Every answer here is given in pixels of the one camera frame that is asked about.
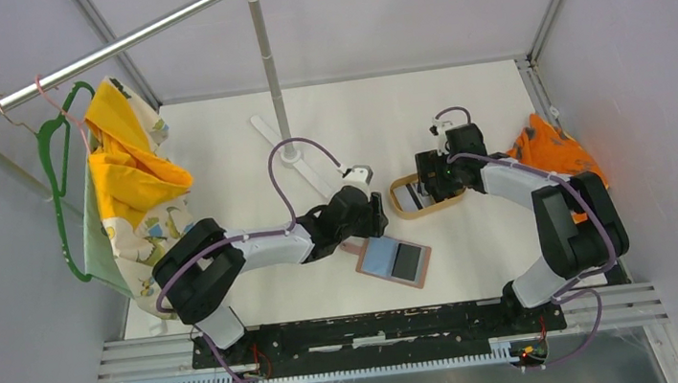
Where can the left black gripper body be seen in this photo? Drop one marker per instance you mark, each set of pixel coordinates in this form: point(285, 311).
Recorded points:
point(369, 224)

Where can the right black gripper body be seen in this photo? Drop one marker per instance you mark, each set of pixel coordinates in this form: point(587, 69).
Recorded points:
point(447, 177)

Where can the tan oval tray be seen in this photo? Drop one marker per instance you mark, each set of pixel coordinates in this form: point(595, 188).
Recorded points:
point(430, 206)

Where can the black card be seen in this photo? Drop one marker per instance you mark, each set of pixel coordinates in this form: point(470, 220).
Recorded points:
point(407, 262)

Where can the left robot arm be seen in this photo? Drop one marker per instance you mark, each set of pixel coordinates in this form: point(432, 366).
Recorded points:
point(196, 274)

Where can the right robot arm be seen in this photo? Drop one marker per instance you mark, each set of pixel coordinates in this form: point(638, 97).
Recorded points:
point(579, 229)

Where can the orange cloth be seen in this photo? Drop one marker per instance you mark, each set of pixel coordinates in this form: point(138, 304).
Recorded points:
point(542, 146)

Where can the yellow dinosaur print garment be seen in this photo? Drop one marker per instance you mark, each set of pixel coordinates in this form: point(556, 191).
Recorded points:
point(135, 202)

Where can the pink hanger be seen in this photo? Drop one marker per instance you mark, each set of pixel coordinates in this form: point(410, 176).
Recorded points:
point(64, 112)

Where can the green hanger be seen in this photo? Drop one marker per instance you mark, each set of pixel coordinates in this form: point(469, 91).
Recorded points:
point(58, 182)

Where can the metal clothes rack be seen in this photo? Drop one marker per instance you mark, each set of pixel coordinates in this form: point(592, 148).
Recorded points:
point(118, 46)

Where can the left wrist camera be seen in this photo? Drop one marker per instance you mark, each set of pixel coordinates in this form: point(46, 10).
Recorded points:
point(357, 175)

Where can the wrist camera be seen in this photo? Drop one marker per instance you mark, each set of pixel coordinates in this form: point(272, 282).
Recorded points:
point(357, 175)
point(438, 127)

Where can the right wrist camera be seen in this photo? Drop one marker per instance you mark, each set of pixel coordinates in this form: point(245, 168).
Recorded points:
point(438, 127)

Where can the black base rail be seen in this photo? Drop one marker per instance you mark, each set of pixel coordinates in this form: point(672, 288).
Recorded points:
point(388, 338)

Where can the white cable duct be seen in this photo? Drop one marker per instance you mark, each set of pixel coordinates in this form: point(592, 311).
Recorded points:
point(498, 354)

